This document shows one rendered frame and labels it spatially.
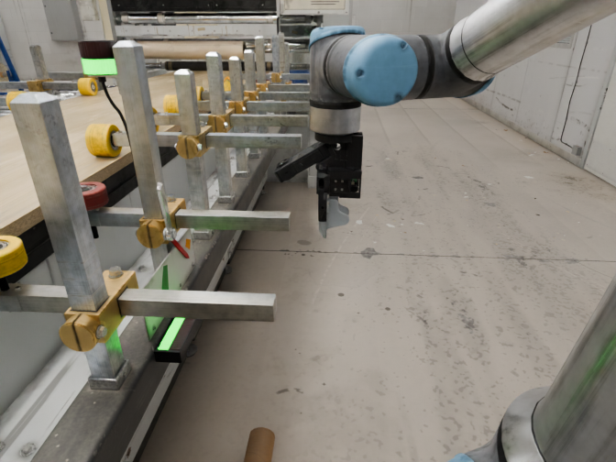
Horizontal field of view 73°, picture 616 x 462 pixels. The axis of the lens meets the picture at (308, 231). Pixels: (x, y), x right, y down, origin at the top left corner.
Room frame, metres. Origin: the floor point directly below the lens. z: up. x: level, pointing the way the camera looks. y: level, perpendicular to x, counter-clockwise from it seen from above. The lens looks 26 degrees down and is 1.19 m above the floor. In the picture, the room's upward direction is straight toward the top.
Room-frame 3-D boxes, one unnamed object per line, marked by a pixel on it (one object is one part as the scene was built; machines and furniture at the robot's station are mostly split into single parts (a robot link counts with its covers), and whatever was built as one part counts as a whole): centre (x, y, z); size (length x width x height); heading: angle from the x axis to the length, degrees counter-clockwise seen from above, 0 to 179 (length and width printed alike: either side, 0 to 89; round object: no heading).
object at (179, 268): (0.70, 0.27, 0.75); 0.26 x 0.01 x 0.10; 176
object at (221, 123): (1.26, 0.26, 0.95); 0.14 x 0.06 x 0.05; 176
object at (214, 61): (1.23, 0.26, 0.90); 0.04 x 0.04 x 0.48; 86
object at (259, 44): (1.98, 0.21, 0.92); 0.04 x 0.04 x 0.48; 86
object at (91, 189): (0.78, 0.45, 0.85); 0.08 x 0.08 x 0.11
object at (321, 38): (0.75, -0.05, 1.13); 0.10 x 0.09 x 0.12; 20
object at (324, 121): (0.75, -0.05, 1.05); 0.10 x 0.09 x 0.05; 176
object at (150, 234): (0.76, 0.29, 0.85); 0.14 x 0.06 x 0.05; 176
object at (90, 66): (0.74, 0.34, 1.14); 0.06 x 0.06 x 0.02
